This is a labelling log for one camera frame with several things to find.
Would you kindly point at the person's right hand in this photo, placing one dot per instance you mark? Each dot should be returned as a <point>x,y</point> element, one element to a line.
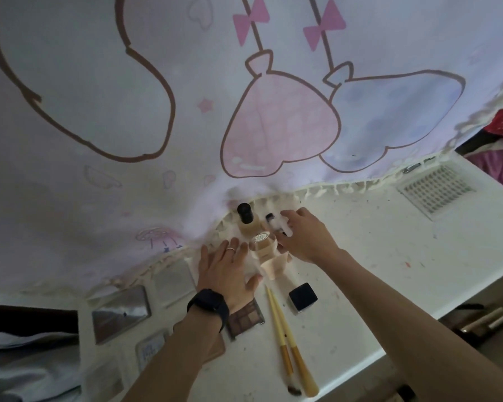
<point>306,242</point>

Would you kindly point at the person's left hand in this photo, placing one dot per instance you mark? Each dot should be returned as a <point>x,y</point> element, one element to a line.
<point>226,276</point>

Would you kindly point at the peach pump bottle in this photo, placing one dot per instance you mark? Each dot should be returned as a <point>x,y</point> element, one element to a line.
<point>272,263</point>

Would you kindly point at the small pale tube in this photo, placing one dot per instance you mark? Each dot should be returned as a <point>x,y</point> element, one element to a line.
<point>270,217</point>

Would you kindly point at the dark eyeshadow palette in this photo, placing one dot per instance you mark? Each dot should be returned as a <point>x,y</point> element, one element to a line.
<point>245,320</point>

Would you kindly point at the small grey square palette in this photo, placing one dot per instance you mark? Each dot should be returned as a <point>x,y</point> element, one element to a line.
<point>174,284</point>

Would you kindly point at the dark square foundation bottle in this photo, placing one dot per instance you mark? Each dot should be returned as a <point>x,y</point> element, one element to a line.
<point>302,296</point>

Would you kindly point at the foundation bottle black cap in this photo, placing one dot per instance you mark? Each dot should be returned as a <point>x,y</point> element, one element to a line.
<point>245,213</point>

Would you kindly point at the brown blush palette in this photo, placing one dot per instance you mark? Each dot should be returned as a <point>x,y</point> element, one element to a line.
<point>217,351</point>

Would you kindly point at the silver square palette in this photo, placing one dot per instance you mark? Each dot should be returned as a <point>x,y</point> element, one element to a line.
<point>148,351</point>

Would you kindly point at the large grey square palette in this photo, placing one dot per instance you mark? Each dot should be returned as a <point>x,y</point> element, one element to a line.
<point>121,316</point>

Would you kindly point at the false eyelash tray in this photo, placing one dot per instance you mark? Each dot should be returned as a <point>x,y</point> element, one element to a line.
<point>438,190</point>

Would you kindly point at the clear square palette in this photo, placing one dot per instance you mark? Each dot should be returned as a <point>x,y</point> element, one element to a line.
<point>105,381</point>

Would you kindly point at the person's left forearm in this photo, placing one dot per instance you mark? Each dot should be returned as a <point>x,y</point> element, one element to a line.
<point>172,364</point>

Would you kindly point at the person's right forearm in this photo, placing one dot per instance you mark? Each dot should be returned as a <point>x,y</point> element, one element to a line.
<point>402,322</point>

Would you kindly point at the white dressing table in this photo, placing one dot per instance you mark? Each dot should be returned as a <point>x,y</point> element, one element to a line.
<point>360,247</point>

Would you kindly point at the black smartwatch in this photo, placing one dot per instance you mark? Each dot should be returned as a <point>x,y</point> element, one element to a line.
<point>207,307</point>

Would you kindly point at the silver oval metal fitting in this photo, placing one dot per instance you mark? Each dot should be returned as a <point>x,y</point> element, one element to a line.
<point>411,168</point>

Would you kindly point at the pink cartoon cloth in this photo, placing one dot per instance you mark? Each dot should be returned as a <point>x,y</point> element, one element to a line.
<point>109,205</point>

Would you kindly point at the dark red wooden door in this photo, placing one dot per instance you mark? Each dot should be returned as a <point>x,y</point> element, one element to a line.
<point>25,318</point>

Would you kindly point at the white hanging garment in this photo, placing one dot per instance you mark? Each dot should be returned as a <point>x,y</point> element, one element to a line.
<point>25,368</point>

